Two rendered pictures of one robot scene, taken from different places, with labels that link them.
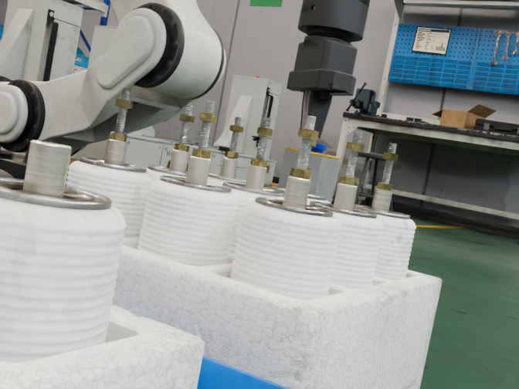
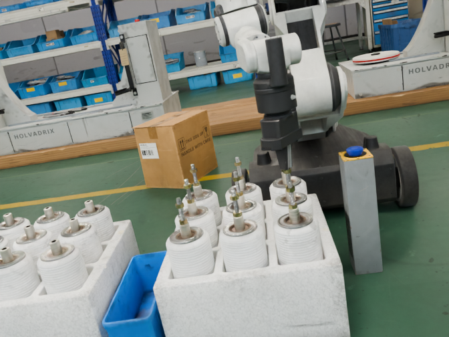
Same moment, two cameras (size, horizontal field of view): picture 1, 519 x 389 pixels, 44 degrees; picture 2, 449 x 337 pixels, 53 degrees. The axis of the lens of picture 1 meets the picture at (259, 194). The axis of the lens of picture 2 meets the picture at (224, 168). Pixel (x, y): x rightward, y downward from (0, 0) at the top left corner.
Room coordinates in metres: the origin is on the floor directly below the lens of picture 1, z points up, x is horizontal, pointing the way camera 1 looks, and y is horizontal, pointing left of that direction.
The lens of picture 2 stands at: (0.36, -0.89, 0.66)
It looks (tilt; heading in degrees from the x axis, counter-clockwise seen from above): 17 degrees down; 66
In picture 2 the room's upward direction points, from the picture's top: 11 degrees counter-clockwise
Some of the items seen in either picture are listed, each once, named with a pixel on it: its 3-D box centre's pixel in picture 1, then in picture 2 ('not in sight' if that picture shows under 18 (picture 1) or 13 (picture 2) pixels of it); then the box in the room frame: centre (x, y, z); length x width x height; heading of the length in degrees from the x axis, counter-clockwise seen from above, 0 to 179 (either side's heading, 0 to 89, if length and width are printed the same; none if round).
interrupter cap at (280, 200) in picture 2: (298, 194); (290, 199); (0.88, -0.05, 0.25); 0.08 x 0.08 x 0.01
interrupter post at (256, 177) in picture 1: (255, 180); (240, 201); (0.78, 0.01, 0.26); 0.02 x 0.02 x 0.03
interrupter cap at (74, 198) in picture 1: (42, 194); (57, 253); (0.36, 0.12, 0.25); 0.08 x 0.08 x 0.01
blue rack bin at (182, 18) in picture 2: not in sight; (192, 13); (2.69, 4.52, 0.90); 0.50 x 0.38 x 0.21; 56
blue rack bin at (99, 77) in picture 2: not in sight; (100, 75); (1.53, 5.26, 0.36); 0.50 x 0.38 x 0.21; 57
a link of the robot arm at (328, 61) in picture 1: (328, 48); (279, 116); (0.88, -0.05, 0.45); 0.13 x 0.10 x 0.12; 24
